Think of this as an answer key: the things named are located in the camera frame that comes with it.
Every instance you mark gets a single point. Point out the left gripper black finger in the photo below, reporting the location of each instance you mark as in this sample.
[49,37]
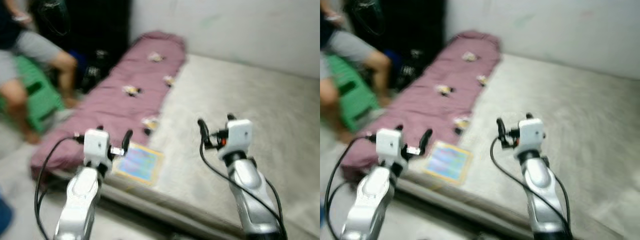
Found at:
[127,140]
[399,128]
[426,140]
[99,128]

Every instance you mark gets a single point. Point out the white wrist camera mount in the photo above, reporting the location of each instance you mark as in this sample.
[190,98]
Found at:
[389,145]
[239,135]
[531,134]
[96,145]

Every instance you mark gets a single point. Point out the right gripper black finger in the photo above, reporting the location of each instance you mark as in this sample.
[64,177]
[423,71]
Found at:
[231,117]
[529,116]
[203,131]
[501,131]

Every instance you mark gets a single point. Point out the grey quilted mattress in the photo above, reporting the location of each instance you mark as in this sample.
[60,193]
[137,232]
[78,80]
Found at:
[565,115]
[240,115]

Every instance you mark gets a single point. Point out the purple duvet with cartoon prints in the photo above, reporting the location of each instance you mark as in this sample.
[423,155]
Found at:
[115,100]
[430,95]

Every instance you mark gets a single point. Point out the black bag with white print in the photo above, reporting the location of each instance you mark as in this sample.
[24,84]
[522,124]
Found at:
[95,70]
[410,70]

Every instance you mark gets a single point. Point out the colourful yellow-edged children's book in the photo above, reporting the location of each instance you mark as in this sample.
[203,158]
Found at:
[140,164]
[448,162]

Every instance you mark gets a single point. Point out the green plastic stool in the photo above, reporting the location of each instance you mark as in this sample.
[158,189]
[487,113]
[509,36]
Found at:
[352,95]
[37,95]

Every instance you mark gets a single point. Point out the blue bucket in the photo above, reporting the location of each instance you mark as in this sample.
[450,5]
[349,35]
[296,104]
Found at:
[5,215]

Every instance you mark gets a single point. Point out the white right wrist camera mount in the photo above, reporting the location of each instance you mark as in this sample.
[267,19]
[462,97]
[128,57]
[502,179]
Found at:
[239,135]
[531,134]

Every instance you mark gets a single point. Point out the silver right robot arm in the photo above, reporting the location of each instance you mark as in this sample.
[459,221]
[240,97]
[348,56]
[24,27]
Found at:
[252,195]
[542,195]

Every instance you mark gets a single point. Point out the person in grey shorts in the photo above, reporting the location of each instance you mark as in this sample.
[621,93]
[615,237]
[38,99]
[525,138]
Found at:
[350,45]
[35,47]

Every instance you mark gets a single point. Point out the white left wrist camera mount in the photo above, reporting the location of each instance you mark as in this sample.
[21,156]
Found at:
[96,145]
[389,145]

